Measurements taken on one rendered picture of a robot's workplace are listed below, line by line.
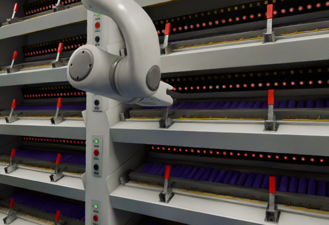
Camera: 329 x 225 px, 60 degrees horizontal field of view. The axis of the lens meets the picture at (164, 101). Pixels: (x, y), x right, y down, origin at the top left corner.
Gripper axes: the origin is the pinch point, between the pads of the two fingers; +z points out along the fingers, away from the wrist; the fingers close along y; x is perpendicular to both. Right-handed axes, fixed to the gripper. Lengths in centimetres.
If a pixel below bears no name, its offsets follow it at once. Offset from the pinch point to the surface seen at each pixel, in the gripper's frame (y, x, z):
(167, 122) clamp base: 1.0, -6.4, -1.0
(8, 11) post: -88, 43, 1
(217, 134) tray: 15.1, -9.1, -1.6
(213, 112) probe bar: 11.9, -2.9, 3.6
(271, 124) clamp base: 26.6, -6.2, 1.1
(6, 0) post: -88, 48, -1
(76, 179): -35.9, -25.3, 4.7
